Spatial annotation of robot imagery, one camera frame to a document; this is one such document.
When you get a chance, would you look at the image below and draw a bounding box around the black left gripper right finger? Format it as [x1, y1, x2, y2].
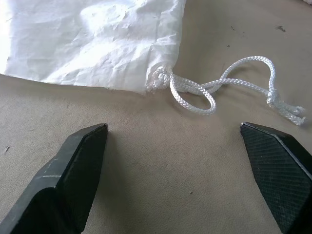
[240, 121, 312, 234]

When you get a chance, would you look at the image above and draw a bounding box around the white drawstring bag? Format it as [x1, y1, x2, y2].
[0, 0, 186, 96]

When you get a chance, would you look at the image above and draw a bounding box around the white braided drawstring cord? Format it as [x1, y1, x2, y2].
[146, 56, 306, 126]

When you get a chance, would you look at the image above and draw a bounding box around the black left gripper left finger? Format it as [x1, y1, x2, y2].
[0, 123, 109, 234]

